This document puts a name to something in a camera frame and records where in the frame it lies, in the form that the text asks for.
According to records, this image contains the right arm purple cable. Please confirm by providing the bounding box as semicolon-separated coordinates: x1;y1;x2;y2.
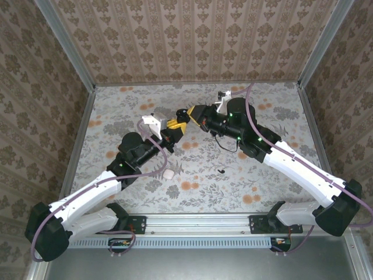
231;82;373;258

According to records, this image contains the grey slotted cable duct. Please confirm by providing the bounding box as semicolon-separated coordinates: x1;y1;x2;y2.
68;236;273;250

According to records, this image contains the aluminium frame post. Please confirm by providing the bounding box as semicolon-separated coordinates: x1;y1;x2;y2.
297;0;356;88
33;0;97;92

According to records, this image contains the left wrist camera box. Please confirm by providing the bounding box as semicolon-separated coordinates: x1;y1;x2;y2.
141;112;170;141

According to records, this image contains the thin black wire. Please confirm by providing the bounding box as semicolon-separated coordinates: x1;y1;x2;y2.
214;134;240;155

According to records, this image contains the floral patterned table cover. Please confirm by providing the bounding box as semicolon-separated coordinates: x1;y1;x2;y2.
65;82;340;215

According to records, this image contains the grey metal sheet panel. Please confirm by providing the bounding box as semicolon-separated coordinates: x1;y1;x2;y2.
26;234;373;280

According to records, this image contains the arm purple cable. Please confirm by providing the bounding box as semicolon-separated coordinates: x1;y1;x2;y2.
30;120;169;263
231;82;373;258

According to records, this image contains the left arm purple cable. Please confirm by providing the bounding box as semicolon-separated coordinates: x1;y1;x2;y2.
30;120;169;263

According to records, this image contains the long aluminium base rail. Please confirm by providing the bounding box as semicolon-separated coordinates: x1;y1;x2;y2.
66;212;362;236

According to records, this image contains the aluminium side rail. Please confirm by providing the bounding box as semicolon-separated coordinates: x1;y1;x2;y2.
55;87;96;215
297;86;345;212

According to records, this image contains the thin aluminium wall rail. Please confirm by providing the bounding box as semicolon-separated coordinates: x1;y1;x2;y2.
94;80;300;87

